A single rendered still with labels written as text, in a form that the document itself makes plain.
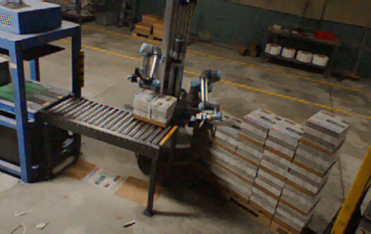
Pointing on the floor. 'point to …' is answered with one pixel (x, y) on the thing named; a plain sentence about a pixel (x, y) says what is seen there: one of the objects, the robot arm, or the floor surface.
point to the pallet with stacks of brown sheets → (153, 25)
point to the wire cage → (75, 9)
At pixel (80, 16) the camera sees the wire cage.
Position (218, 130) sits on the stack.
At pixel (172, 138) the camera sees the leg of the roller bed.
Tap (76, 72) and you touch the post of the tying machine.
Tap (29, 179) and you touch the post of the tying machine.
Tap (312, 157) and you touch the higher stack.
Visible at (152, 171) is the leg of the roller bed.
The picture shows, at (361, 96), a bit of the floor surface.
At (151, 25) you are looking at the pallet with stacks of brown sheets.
